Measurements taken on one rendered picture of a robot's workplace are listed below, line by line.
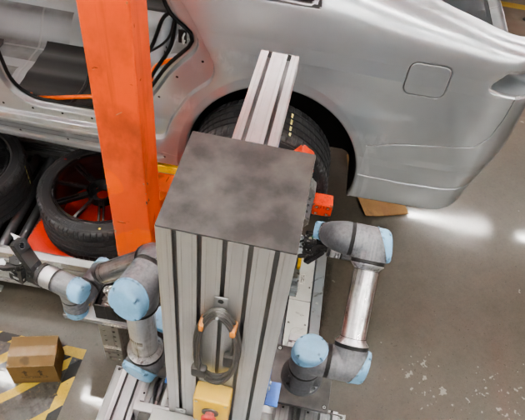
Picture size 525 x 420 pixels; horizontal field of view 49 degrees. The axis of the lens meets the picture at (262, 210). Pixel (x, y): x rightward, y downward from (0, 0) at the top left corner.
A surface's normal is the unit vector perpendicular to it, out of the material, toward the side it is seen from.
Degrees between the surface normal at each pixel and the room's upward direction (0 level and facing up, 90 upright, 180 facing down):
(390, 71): 90
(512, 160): 0
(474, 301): 0
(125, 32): 90
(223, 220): 0
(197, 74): 90
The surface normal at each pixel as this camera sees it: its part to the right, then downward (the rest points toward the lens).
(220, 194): 0.09, -0.65
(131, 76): -0.15, 0.74
